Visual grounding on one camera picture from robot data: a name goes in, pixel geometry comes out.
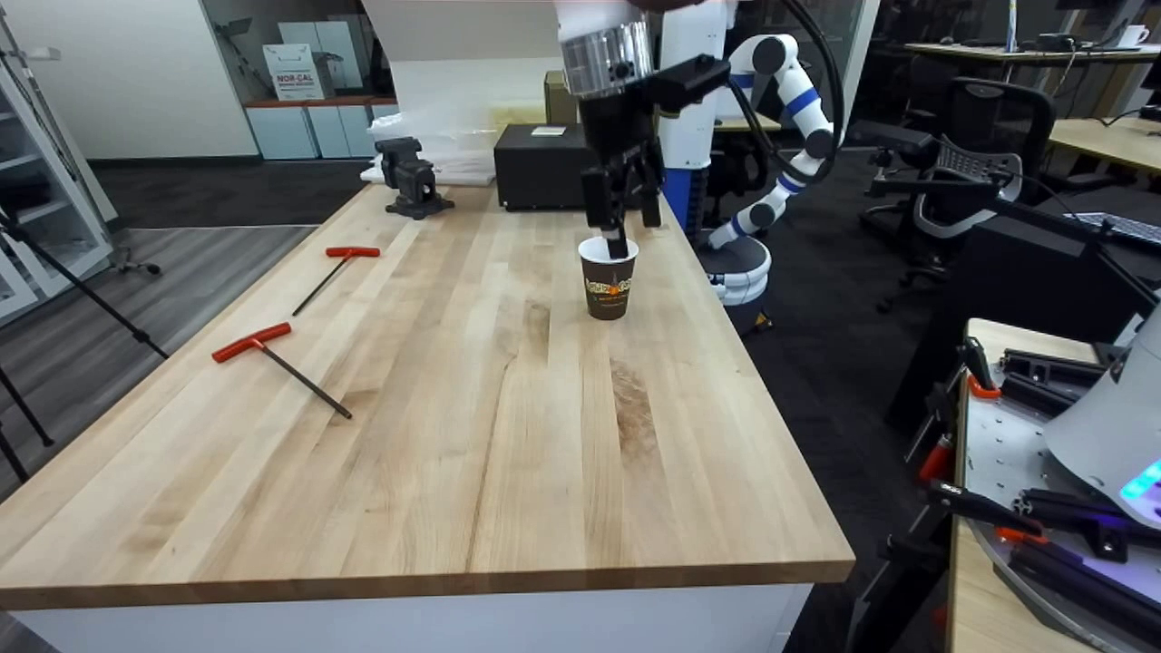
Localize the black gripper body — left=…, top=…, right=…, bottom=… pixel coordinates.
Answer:
left=578, top=84, right=668, bottom=186

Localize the black marker pen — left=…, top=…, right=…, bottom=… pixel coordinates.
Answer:
left=603, top=177, right=634, bottom=262

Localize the brown paper coffee cup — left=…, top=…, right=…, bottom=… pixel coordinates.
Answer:
left=578, top=233, right=643, bottom=324

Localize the black control box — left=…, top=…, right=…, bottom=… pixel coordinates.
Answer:
left=488, top=118, right=650, bottom=214

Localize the black bench vise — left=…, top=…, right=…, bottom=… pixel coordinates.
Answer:
left=368, top=134, right=458, bottom=223

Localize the low white cabinet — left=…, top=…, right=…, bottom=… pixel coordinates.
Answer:
left=247, top=101, right=402, bottom=163

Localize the black mesh office chair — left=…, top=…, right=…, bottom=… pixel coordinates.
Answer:
left=868, top=73, right=1058, bottom=266

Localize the white paper poster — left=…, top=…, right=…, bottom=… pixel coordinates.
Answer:
left=261, top=44, right=325, bottom=106

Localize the black orange bar clamp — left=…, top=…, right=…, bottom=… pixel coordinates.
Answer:
left=905, top=338, right=1008, bottom=488
left=844, top=477, right=1044, bottom=653

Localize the grey perforated metal plate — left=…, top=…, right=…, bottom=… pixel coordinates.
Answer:
left=956, top=393, right=1161, bottom=610

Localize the black flat clamp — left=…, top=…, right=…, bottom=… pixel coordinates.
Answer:
left=994, top=344, right=1111, bottom=420

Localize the wooden office desk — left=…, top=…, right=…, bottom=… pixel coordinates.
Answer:
left=904, top=41, right=1161, bottom=122

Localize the white workbench cabinet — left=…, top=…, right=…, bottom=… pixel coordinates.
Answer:
left=8, top=579, right=812, bottom=653

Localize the grey tilted panel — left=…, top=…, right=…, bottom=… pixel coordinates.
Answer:
left=1044, top=304, right=1161, bottom=537

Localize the wooden side table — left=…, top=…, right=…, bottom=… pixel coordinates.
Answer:
left=945, top=316, right=1161, bottom=653

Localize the white glass shelf unit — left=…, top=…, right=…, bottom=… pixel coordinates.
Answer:
left=0, top=12, right=124, bottom=325

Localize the short red T-handle hex wrench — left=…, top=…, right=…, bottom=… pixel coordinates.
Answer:
left=287, top=242, right=383, bottom=320

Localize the long red T-handle hex wrench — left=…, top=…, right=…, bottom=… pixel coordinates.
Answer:
left=210, top=320, right=356, bottom=425

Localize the black camera tripod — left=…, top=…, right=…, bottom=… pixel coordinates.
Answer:
left=0, top=204, right=173, bottom=487

